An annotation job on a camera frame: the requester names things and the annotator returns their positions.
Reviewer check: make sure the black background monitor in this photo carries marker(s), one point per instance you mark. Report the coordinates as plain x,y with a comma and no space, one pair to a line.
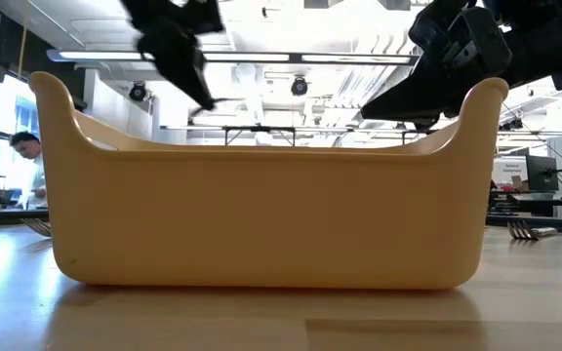
542,173

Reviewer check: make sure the black aluminium table frame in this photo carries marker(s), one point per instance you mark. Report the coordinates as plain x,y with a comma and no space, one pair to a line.
554,225

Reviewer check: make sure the long ceiling light fixture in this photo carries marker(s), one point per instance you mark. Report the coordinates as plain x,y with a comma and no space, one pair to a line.
334,58

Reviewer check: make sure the black ceiling spotlight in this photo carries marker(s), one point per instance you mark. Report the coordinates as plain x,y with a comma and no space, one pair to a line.
137,91
299,86

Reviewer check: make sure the yellow plastic bin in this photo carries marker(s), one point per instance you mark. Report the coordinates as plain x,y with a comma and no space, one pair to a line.
261,219

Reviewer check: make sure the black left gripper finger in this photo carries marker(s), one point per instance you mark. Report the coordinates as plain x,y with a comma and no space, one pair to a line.
178,58

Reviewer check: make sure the white paper sign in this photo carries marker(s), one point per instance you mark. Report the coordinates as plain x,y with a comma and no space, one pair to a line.
509,169

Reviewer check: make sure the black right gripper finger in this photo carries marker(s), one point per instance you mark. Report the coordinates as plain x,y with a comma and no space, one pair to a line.
447,63

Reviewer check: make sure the person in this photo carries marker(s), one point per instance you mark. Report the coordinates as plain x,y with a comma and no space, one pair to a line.
37,180

